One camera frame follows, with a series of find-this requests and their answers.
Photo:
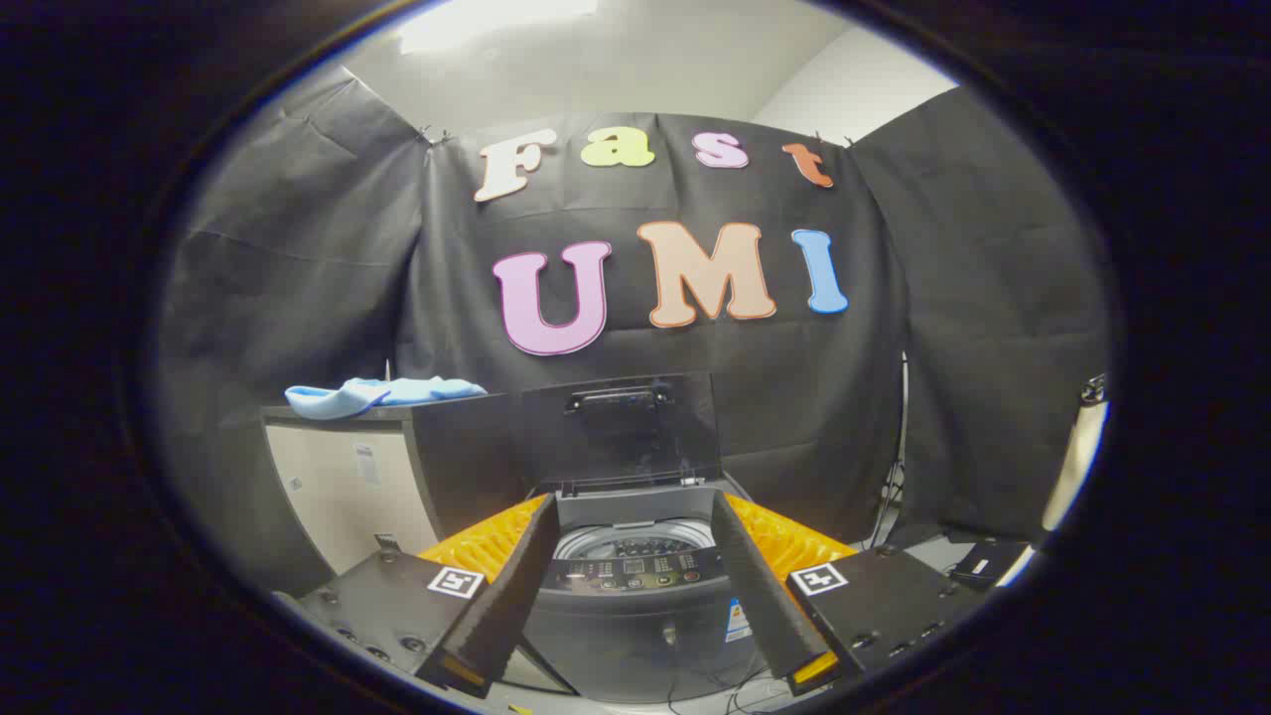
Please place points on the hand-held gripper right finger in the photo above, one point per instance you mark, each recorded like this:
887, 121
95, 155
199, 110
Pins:
760, 596

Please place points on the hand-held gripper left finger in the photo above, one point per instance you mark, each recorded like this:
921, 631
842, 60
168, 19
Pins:
501, 596

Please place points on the grey washing machine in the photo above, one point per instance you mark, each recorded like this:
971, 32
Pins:
635, 626

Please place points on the light blue buttoned garment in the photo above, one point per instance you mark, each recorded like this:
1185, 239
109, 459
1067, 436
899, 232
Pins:
377, 391

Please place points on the thin black stand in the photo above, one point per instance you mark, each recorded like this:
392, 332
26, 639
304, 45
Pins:
899, 467

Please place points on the grey and beige cabinet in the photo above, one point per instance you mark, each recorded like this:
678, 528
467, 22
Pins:
338, 487

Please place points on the black backdrop cloth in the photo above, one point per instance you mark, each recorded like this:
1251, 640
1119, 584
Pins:
755, 397

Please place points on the black box on floor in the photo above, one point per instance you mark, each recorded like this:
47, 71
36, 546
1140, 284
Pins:
985, 564

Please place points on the white pole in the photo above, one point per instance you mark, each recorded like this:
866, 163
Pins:
1074, 462

